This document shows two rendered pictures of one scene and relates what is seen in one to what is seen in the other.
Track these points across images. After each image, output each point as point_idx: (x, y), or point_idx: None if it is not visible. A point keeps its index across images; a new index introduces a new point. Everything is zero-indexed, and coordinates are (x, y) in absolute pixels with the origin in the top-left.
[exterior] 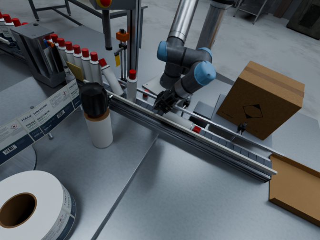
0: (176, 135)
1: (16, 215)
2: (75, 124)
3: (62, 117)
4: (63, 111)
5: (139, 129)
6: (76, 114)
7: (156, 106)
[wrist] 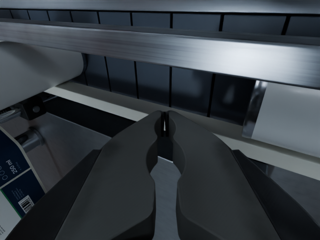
0: None
1: None
2: (65, 174)
3: (38, 195)
4: (24, 199)
5: (175, 181)
6: (47, 152)
7: (161, 133)
